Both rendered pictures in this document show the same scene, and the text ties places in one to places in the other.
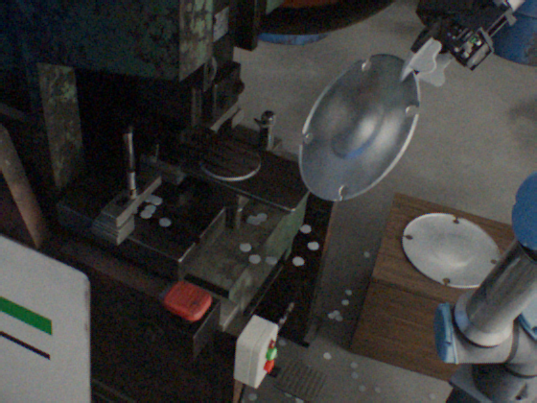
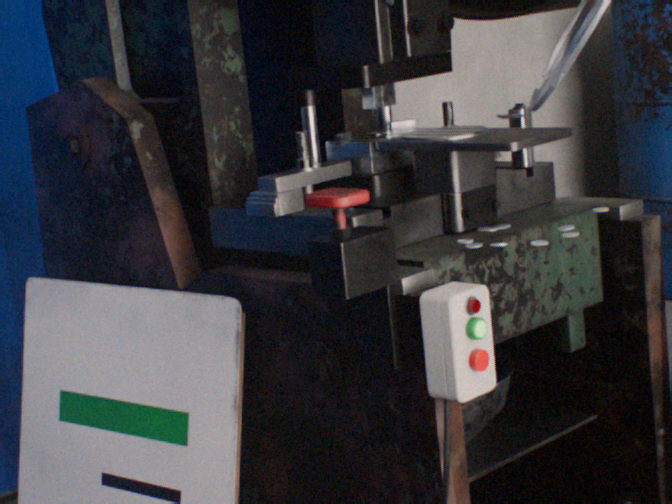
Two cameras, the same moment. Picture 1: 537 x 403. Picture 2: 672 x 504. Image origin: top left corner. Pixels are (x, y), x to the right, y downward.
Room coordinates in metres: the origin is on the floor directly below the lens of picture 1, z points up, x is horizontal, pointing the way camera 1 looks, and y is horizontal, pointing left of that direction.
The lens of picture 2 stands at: (-0.83, -0.55, 1.00)
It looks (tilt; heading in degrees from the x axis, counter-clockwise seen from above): 11 degrees down; 25
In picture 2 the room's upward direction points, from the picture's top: 6 degrees counter-clockwise
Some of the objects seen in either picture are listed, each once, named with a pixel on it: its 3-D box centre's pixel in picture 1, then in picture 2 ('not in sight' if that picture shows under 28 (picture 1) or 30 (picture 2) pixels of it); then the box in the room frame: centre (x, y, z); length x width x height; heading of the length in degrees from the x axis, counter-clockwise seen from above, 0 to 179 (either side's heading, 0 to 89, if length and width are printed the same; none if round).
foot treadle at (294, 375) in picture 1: (221, 348); not in sight; (0.98, 0.09, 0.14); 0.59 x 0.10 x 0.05; 69
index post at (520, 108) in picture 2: (267, 130); (521, 134); (1.15, 0.04, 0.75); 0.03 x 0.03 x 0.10; 69
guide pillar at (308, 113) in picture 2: (128, 141); (310, 126); (0.98, 0.30, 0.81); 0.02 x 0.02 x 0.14; 69
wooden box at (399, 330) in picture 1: (434, 290); not in sight; (1.26, -0.52, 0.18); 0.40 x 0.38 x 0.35; 76
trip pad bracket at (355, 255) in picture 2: (193, 340); (358, 302); (0.66, 0.11, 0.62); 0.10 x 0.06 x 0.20; 159
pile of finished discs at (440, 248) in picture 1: (452, 248); not in sight; (1.26, -0.52, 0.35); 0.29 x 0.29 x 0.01
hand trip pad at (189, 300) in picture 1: (187, 311); (339, 222); (0.64, 0.12, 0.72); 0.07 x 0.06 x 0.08; 69
